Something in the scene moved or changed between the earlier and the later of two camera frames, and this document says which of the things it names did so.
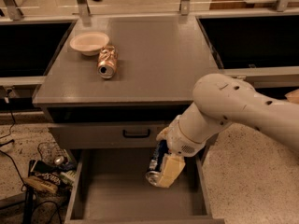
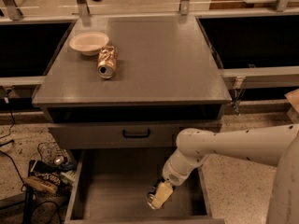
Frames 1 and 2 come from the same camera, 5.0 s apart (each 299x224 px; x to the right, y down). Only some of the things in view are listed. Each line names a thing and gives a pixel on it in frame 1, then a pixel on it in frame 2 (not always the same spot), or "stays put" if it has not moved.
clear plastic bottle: x=52 y=153 stays put
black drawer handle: x=124 y=134 stays put
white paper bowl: x=89 y=43 stays put
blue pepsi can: x=154 y=171 -> x=152 y=191
